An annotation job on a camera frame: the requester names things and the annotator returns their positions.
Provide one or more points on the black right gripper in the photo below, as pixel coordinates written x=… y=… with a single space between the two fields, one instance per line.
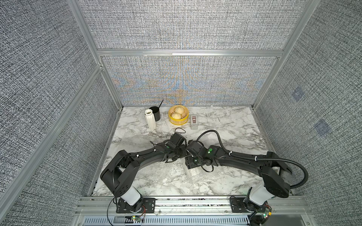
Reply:
x=188 y=162

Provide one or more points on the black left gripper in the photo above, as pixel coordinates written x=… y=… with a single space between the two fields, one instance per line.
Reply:
x=184 y=153

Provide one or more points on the white ribbed wide vase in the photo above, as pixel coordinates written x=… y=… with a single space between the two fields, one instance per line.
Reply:
x=194 y=175

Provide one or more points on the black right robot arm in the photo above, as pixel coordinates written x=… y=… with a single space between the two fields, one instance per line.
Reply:
x=273 y=170

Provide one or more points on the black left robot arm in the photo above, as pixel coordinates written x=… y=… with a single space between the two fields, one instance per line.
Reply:
x=119 y=174

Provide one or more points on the front bun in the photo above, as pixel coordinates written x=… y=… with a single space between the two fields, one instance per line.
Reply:
x=176 y=116

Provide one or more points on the bun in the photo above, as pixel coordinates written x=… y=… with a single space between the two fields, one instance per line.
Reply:
x=176 y=116
x=179 y=110

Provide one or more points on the yellow steamer basket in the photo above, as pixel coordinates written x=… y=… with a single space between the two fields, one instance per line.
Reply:
x=183 y=120

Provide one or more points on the small clear box red contents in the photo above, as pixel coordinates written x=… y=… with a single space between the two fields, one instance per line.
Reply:
x=193 y=122

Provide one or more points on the white ribbed slim vase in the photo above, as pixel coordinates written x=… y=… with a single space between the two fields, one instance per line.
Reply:
x=150 y=118

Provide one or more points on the back bun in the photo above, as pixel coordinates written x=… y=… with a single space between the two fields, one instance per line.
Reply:
x=179 y=110

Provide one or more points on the black cup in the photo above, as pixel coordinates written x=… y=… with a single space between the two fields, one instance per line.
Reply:
x=156 y=112

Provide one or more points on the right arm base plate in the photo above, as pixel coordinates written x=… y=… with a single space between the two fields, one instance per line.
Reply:
x=237 y=205

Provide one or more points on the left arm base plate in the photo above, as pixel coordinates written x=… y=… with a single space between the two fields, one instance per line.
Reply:
x=144 y=205

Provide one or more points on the aluminium front rail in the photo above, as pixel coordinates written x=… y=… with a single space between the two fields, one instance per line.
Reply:
x=193 y=211

